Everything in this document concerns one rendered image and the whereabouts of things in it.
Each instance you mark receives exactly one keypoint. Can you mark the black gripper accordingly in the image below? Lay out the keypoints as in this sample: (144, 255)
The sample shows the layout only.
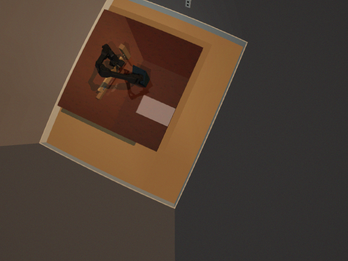
(119, 62)

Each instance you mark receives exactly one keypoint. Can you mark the tan wooden rectangular post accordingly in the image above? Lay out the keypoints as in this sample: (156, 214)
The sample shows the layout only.
(127, 55)

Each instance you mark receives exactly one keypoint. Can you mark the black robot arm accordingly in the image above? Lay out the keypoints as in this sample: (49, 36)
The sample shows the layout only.
(105, 72)

